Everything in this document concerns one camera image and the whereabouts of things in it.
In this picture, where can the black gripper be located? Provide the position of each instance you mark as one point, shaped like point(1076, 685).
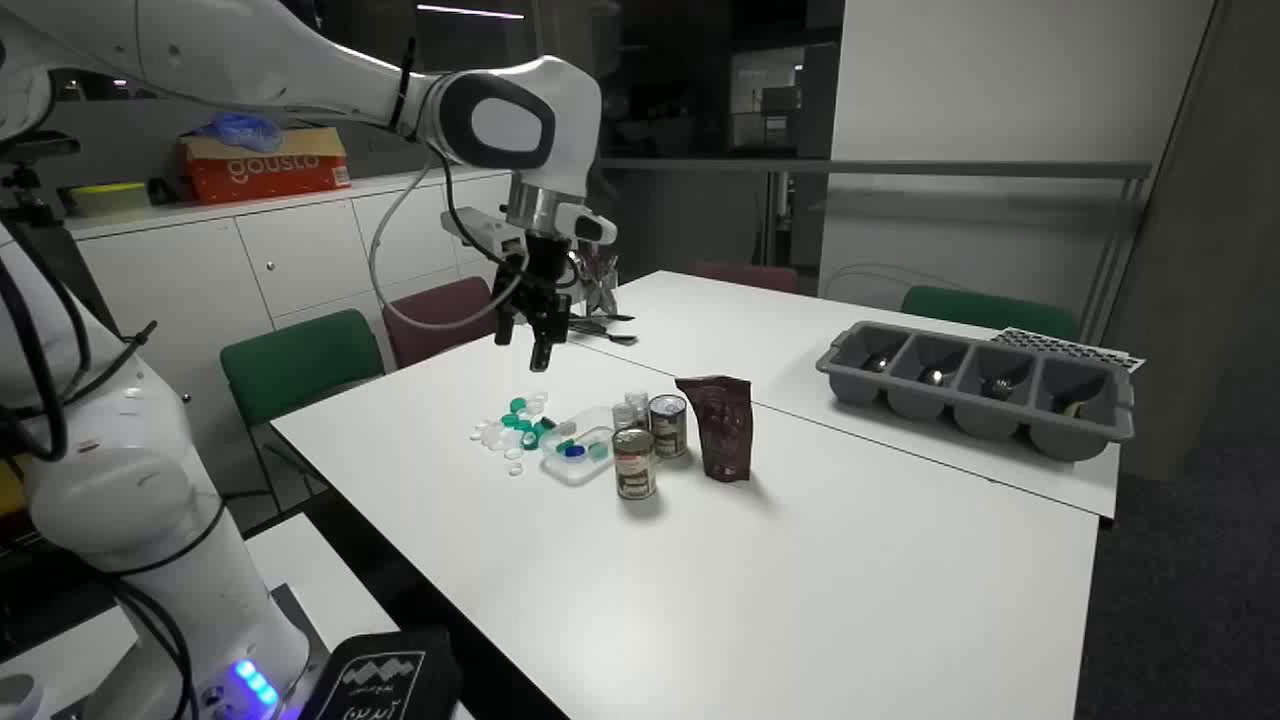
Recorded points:
point(537, 275)

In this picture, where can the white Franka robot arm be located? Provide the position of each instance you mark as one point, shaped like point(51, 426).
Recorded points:
point(120, 492)

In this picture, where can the green bottle cap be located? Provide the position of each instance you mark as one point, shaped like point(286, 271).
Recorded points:
point(513, 412)
point(537, 431)

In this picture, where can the white bottle cap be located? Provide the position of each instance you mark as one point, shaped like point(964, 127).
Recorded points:
point(485, 435)
point(513, 467)

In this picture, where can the blue bottle cap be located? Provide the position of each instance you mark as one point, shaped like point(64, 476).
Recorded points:
point(570, 453)

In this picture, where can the small white-capped bottle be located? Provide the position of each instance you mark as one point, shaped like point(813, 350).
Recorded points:
point(624, 408)

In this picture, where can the small glass jar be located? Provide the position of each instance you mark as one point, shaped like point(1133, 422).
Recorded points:
point(671, 426)

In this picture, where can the glass jar with yellow label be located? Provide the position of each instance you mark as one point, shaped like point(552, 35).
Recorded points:
point(638, 467)

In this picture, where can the brown foil pouch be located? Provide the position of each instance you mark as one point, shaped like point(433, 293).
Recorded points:
point(720, 426)

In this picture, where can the green chair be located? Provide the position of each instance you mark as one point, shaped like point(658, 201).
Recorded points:
point(990, 311)
point(303, 361)

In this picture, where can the white cabinet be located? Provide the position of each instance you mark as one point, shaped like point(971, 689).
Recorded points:
point(265, 266)

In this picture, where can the orange cardboard box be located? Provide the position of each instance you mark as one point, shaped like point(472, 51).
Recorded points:
point(265, 167)

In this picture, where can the blue plastic bag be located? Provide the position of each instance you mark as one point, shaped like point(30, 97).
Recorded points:
point(241, 130)

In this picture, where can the black control device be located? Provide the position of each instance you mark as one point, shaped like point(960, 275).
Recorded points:
point(381, 677)

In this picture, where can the metal handrail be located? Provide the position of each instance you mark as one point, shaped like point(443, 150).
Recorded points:
point(865, 171)

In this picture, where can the yellow container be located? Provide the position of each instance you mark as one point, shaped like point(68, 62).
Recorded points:
point(110, 197)

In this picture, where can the grey cutlery tray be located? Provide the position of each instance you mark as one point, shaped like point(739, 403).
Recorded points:
point(973, 385)

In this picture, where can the grey mesh mat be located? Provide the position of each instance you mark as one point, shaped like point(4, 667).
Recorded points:
point(1084, 350)

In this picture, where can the black camera stand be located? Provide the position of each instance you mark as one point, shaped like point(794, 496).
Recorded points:
point(30, 182)

